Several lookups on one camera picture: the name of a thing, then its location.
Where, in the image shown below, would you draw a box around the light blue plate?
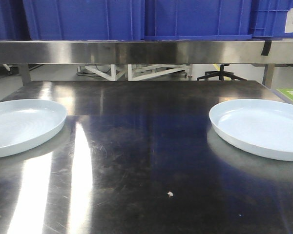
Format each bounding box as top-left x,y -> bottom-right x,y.
0,99 -> 67,158
209,99 -> 293,161

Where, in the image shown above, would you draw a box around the black stool base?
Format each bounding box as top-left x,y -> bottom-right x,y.
196,63 -> 246,81

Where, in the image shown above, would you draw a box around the blue plastic crate centre-right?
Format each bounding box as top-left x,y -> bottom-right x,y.
144,0 -> 251,40

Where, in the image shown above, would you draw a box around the blue plastic crate centre-left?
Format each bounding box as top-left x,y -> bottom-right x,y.
23,0 -> 145,41

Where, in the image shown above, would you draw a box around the black tape strip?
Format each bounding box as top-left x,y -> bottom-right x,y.
261,40 -> 272,56

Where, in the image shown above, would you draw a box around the blue crate with label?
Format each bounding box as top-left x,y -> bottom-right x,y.
249,0 -> 293,39

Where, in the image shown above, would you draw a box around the blue crate far left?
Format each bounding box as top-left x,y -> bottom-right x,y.
0,0 -> 30,40

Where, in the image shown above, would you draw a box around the white metal frame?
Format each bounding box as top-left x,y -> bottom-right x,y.
76,64 -> 193,81

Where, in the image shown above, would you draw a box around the steel shelf post left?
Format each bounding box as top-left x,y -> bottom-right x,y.
18,64 -> 32,86

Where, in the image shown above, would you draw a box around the steel shelf post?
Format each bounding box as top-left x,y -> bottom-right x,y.
262,64 -> 275,88
18,64 -> 32,86

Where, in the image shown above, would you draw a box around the steel shelf post right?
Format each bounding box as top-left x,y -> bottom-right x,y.
262,64 -> 275,88

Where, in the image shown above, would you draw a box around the stainless steel shelf rail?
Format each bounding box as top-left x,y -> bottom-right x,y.
0,39 -> 293,64

